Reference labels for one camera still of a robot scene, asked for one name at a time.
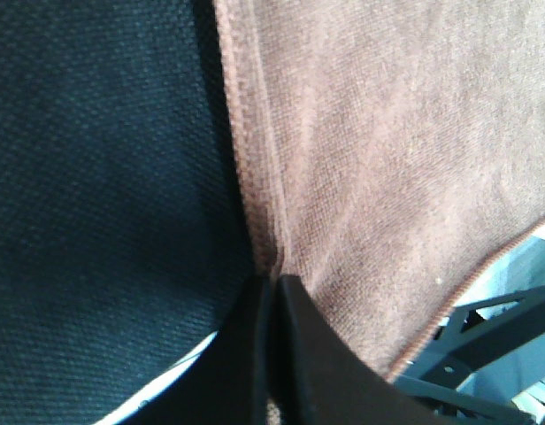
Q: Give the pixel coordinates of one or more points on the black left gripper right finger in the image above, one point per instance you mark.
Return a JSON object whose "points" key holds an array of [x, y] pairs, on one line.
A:
{"points": [[322, 381]]}

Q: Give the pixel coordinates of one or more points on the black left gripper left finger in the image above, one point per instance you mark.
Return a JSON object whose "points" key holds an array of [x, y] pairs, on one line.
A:
{"points": [[227, 384]]}

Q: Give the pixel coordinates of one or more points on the brown microfibre towel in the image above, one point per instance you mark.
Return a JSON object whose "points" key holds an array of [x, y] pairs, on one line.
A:
{"points": [[388, 152]]}

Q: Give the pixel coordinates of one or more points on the black tablecloth mat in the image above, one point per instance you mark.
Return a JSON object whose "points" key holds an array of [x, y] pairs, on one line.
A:
{"points": [[122, 237]]}

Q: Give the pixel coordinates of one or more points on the grey metal robot frame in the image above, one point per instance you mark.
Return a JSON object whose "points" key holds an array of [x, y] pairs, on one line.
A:
{"points": [[487, 354]]}

